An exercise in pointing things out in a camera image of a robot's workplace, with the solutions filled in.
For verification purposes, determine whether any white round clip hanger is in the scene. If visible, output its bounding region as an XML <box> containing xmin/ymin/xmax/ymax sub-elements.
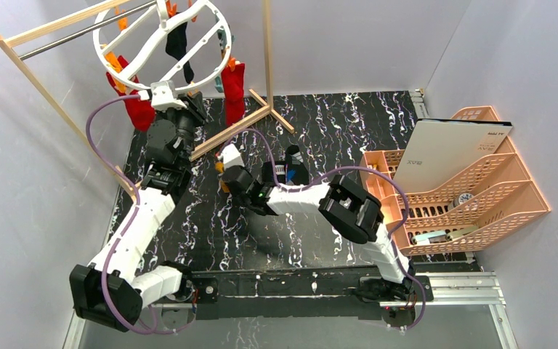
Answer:
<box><xmin>92</xmin><ymin>1</ymin><xmax>233</xmax><ymax>92</ymax></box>

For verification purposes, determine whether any metal rack rod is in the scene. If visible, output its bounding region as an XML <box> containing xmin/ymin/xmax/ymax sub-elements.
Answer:
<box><xmin>18</xmin><ymin>1</ymin><xmax>155</xmax><ymax>61</ymax></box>

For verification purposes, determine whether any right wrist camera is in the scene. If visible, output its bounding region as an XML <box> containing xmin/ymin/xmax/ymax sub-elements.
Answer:
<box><xmin>217</xmin><ymin>143</ymin><xmax>244</xmax><ymax>171</ymax></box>

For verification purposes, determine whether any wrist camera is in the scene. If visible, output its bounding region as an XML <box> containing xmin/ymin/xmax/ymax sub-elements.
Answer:
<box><xmin>217</xmin><ymin>143</ymin><xmax>244</xmax><ymax>171</ymax></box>
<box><xmin>150</xmin><ymin>80</ymin><xmax>187</xmax><ymax>112</ymax></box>

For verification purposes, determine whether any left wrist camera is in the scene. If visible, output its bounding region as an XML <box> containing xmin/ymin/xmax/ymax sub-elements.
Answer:
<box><xmin>150</xmin><ymin>80</ymin><xmax>187</xmax><ymax>112</ymax></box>

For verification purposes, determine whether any mustard yellow sock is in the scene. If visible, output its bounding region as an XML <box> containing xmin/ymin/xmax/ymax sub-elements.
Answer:
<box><xmin>214</xmin><ymin>161</ymin><xmax>230</xmax><ymax>193</ymax></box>

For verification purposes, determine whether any wooden clothes rack frame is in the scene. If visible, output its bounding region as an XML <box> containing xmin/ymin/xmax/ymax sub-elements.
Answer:
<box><xmin>0</xmin><ymin>0</ymin><xmax>296</xmax><ymax>198</ymax></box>

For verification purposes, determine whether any round metal can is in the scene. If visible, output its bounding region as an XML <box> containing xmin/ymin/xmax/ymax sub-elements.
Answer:
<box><xmin>453</xmin><ymin>193</ymin><xmax>474</xmax><ymax>207</ymax></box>

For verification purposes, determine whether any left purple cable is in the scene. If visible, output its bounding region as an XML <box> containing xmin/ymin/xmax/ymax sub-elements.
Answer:
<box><xmin>85</xmin><ymin>94</ymin><xmax>198</xmax><ymax>336</ymax></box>

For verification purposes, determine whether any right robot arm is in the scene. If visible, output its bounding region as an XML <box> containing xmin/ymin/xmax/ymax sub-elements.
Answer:
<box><xmin>221</xmin><ymin>162</ymin><xmax>424</xmax><ymax>306</ymax></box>

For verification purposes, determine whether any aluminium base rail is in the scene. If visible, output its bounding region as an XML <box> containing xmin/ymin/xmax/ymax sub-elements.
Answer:
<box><xmin>64</xmin><ymin>262</ymin><xmax>518</xmax><ymax>348</ymax></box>

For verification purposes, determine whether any white flat box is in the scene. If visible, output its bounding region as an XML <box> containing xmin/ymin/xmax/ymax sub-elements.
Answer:
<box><xmin>394</xmin><ymin>119</ymin><xmax>513</xmax><ymax>193</ymax></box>

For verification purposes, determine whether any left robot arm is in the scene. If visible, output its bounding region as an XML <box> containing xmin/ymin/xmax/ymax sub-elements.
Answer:
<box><xmin>69</xmin><ymin>92</ymin><xmax>208</xmax><ymax>334</ymax></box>

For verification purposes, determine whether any red sock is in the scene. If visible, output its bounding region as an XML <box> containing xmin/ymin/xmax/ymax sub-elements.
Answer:
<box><xmin>221</xmin><ymin>63</ymin><xmax>246</xmax><ymax>127</ymax></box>
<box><xmin>105</xmin><ymin>52</ymin><xmax>155</xmax><ymax>132</ymax></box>

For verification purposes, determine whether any pink plastic file organizer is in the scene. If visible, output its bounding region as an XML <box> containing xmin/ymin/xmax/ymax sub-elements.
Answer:
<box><xmin>358</xmin><ymin>105</ymin><xmax>552</xmax><ymax>256</ymax></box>

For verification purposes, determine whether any teal clothes clip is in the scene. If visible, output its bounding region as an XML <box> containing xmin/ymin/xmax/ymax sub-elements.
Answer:
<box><xmin>214</xmin><ymin>76</ymin><xmax>224</xmax><ymax>93</ymax></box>

